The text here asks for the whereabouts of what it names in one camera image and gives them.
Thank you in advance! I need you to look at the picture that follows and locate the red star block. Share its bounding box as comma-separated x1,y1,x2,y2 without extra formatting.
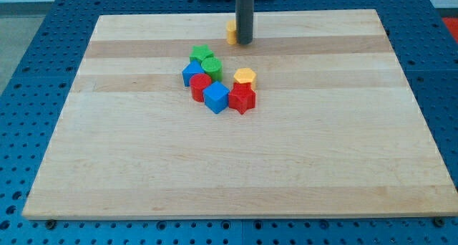
228,82,256,115

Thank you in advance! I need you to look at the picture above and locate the blue cube block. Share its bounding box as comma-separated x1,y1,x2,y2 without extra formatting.
203,81,230,114

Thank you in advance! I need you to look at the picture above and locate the yellow hexagon block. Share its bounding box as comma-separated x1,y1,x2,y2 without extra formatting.
233,68,257,90

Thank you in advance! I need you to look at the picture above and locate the red cylinder block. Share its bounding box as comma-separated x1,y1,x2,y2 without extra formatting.
190,73,212,102

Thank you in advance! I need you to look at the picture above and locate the green cylinder block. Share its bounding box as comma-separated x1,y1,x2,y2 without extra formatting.
201,57,223,82

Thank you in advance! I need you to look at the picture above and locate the blue pentagon block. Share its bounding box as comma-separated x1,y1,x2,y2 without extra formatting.
182,60,205,87

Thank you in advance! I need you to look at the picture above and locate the green star block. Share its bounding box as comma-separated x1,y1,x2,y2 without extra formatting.
189,44,214,63

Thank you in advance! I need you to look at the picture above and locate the yellow cylinder block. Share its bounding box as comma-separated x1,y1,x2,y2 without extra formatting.
225,19,238,45

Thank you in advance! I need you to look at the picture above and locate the light wooden board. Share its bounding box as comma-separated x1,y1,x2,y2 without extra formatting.
22,9,457,220

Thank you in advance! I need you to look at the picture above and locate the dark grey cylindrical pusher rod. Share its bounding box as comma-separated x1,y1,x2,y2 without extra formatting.
235,0,254,45

